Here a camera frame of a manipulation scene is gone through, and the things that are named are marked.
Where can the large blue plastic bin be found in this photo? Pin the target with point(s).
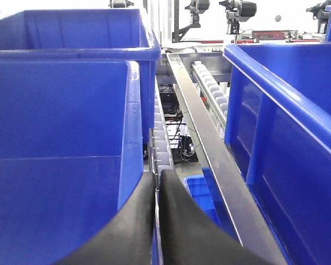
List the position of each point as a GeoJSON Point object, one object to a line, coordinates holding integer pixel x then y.
{"type": "Point", "coordinates": [70, 152]}

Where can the steel divider rail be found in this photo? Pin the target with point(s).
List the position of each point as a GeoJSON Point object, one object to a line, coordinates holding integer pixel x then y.
{"type": "Point", "coordinates": [229, 190]}

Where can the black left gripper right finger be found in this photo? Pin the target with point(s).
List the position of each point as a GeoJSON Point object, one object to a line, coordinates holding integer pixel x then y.
{"type": "Point", "coordinates": [188, 235]}

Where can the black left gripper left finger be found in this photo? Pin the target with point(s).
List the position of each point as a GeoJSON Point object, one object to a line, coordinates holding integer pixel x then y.
{"type": "Point", "coordinates": [127, 238]}

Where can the white roller track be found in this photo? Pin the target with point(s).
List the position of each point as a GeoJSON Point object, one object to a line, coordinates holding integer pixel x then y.
{"type": "Point", "coordinates": [160, 158]}
{"type": "Point", "coordinates": [215, 97]}

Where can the blue bin on lower shelf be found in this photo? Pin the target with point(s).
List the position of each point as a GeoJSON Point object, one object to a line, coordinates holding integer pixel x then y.
{"type": "Point", "coordinates": [204, 192]}

